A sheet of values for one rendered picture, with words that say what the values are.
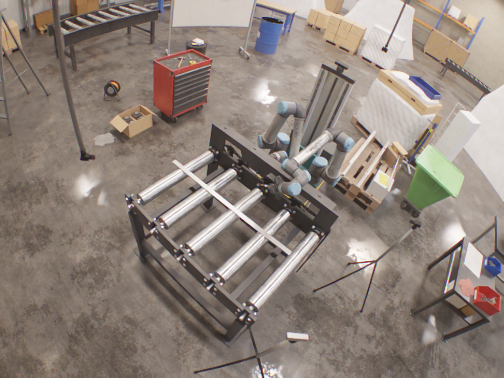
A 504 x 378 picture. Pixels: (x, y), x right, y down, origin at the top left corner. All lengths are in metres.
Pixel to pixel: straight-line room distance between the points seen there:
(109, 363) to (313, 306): 2.08
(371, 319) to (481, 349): 2.05
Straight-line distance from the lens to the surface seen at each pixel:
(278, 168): 2.19
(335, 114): 2.74
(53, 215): 3.54
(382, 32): 9.81
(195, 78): 4.11
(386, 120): 5.20
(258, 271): 2.09
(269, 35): 7.28
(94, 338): 2.82
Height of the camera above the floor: 2.65
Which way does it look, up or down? 48 degrees down
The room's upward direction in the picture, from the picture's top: 17 degrees clockwise
